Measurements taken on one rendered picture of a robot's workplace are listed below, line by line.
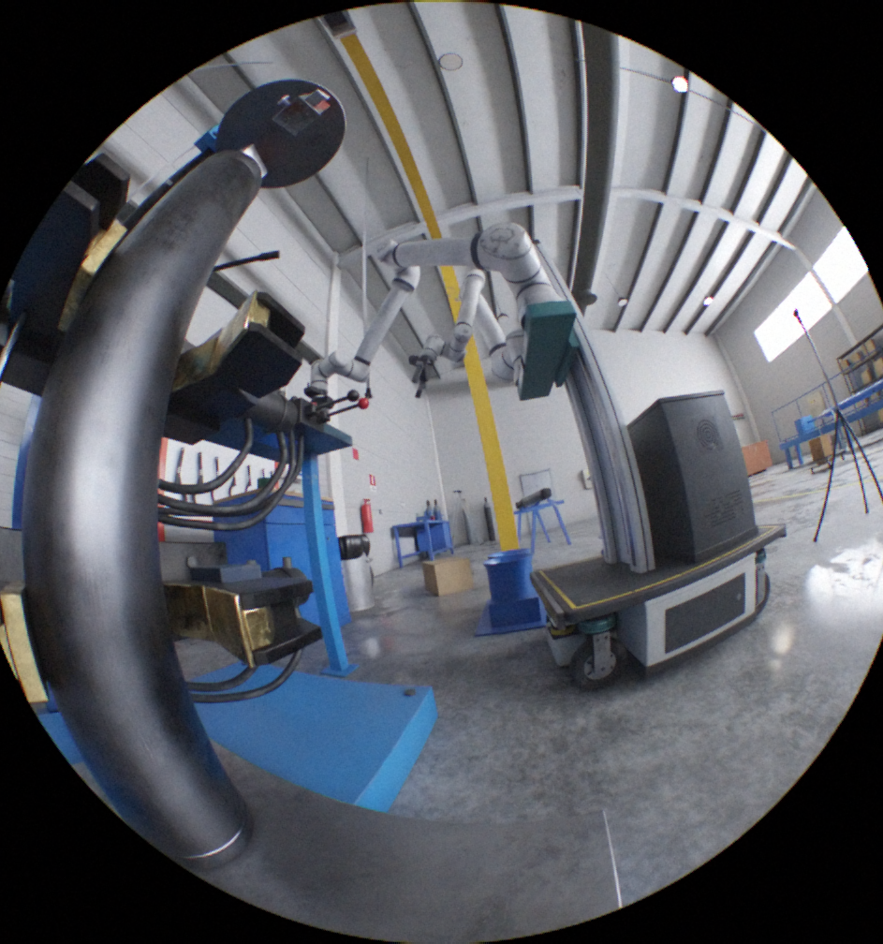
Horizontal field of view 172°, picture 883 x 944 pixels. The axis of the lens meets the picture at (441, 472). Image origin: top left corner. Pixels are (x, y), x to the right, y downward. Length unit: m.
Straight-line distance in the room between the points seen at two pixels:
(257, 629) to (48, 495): 0.29
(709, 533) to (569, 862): 0.90
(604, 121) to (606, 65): 1.09
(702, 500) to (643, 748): 0.70
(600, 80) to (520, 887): 6.19
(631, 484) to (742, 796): 0.90
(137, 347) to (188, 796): 0.53
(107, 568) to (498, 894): 0.53
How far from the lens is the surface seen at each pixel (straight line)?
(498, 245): 1.00
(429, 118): 6.85
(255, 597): 0.39
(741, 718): 0.87
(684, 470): 0.99
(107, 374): 0.41
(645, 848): 0.65
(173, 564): 0.68
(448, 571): 2.75
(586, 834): 0.49
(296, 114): 1.23
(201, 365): 0.66
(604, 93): 5.83
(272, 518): 1.75
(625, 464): 1.00
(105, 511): 0.37
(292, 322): 0.60
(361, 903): 0.47
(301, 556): 1.90
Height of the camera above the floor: 0.58
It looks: 12 degrees up
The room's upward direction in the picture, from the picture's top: 9 degrees counter-clockwise
